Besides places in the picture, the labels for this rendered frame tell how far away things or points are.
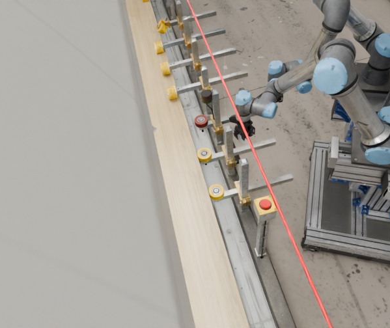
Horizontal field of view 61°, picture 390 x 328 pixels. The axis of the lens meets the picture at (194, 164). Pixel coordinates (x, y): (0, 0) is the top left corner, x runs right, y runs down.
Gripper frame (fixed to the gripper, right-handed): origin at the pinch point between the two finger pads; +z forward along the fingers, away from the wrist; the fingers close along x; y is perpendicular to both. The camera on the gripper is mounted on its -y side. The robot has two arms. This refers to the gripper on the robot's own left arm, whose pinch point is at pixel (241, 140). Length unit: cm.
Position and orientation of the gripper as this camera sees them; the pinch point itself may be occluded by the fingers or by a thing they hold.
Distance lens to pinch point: 185.5
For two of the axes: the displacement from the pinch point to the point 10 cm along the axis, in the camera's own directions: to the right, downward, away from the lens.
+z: 1.2, 5.7, 8.1
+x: 8.3, -5.1, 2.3
